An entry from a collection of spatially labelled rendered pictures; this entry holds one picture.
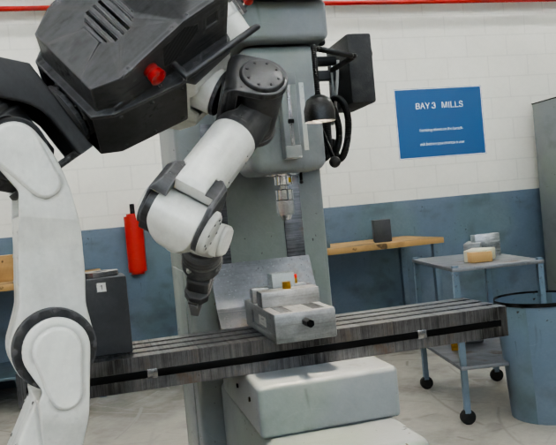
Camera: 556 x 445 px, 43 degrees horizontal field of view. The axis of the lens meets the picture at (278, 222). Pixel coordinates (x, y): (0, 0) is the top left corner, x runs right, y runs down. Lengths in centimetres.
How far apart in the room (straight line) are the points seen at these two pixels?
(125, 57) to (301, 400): 86
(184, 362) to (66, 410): 49
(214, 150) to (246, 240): 102
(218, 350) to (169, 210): 62
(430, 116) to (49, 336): 578
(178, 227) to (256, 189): 106
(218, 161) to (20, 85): 36
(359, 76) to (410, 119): 452
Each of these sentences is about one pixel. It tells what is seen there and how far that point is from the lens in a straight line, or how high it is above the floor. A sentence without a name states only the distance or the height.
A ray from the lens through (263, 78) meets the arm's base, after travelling 128.
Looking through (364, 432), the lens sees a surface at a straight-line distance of 164.
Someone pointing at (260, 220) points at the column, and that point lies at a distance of 221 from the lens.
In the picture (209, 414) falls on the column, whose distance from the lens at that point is 225.
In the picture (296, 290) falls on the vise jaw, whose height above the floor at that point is 101.
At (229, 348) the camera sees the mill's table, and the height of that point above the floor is 90.
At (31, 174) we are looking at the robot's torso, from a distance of 125.
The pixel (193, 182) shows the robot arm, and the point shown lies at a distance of 116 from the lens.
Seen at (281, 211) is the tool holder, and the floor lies 121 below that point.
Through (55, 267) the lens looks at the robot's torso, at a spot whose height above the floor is 115.
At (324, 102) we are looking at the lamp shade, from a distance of 161.
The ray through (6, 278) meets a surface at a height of 90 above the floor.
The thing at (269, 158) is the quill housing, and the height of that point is 135.
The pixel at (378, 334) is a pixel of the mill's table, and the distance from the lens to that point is 182.
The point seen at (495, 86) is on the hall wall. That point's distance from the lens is 715.
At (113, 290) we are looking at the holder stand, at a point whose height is 106.
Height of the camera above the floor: 122
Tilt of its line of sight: 1 degrees down
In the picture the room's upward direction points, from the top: 5 degrees counter-clockwise
